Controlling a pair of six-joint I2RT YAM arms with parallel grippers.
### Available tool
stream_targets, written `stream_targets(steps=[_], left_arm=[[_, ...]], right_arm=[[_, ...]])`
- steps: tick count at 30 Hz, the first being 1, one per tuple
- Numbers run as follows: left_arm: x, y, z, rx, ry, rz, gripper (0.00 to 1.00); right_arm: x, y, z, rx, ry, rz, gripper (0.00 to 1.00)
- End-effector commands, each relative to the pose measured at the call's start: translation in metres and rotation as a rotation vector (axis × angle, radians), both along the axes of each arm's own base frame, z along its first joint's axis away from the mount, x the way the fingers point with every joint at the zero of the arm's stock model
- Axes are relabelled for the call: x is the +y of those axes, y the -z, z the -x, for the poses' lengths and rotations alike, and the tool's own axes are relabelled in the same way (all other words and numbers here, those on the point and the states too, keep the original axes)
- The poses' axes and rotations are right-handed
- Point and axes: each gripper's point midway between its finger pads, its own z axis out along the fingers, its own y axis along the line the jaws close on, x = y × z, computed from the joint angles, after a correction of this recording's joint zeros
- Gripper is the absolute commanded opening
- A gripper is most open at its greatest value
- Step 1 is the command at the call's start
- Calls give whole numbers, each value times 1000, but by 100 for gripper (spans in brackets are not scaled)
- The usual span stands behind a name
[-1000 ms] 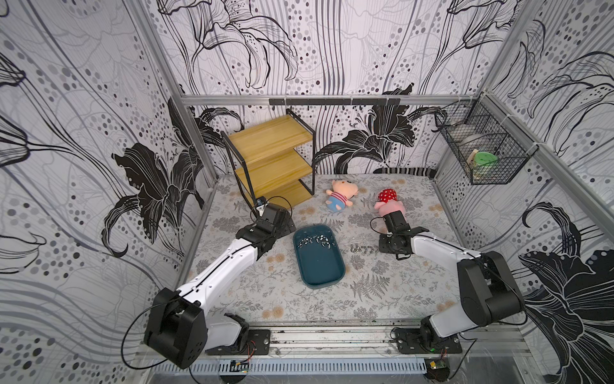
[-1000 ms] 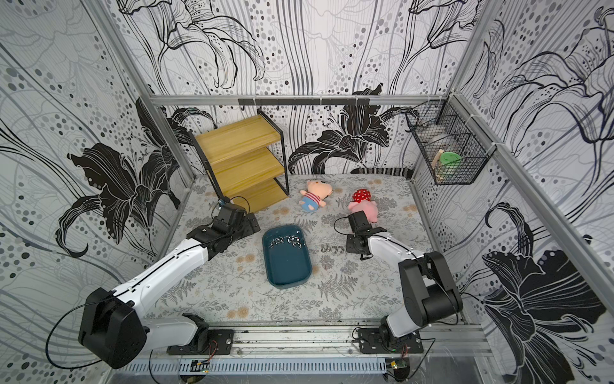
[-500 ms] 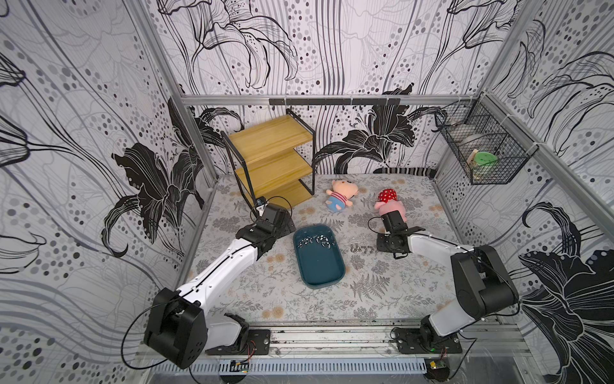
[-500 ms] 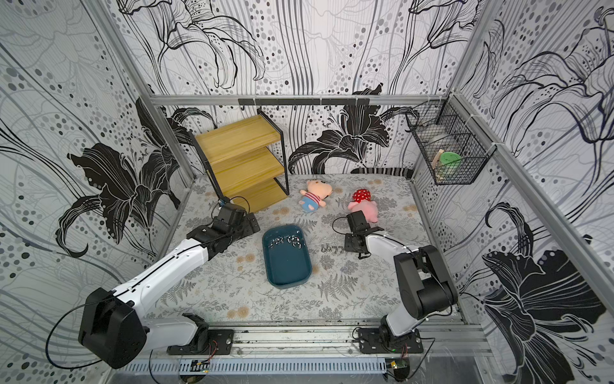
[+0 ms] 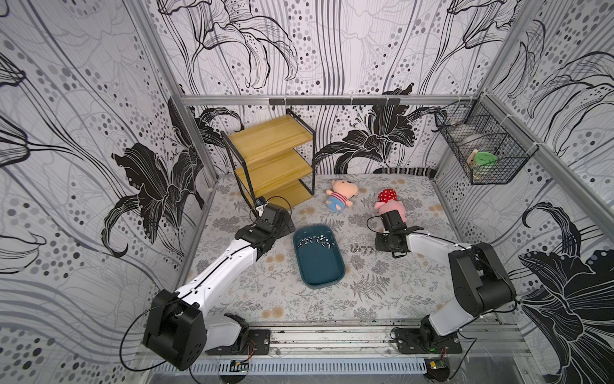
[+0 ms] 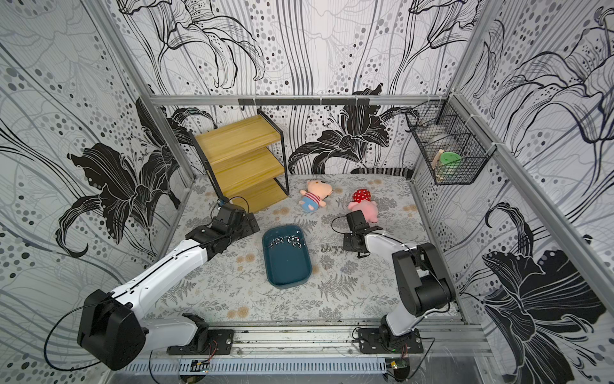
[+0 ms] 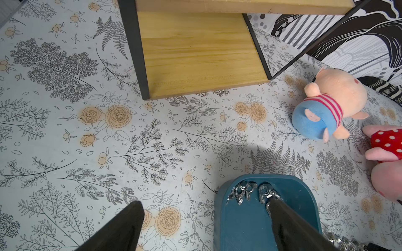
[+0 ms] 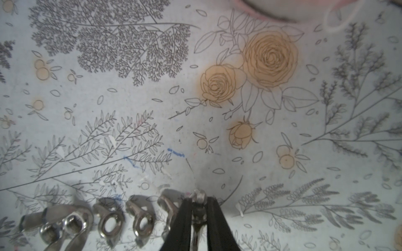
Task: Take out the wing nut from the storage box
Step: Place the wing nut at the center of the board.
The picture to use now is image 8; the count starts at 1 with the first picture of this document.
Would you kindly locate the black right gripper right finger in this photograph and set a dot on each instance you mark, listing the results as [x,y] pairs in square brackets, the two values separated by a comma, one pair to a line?
[219,235]

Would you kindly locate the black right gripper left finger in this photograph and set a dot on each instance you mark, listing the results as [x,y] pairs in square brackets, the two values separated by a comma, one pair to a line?
[179,238]

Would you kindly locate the steel wing nut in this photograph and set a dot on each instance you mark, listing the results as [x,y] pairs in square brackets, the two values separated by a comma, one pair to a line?
[111,222]
[144,220]
[58,223]
[172,210]

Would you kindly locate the floral table mat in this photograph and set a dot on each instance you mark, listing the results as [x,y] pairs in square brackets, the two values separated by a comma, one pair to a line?
[296,131]

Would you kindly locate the pink pig plush red dress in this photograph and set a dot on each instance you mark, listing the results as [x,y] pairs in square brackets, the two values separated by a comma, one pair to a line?
[288,11]

